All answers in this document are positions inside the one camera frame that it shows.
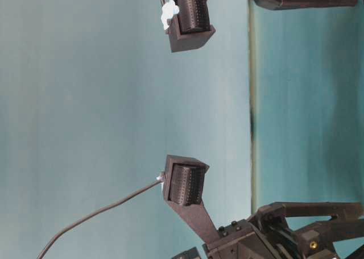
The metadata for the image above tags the black camera cable lower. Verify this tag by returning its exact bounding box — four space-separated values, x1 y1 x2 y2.
36 178 165 259

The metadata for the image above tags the black wrist camera lower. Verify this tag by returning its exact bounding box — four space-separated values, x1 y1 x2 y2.
163 155 220 244

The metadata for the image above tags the black gripper lower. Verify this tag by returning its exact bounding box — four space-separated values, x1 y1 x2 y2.
202 202 363 258

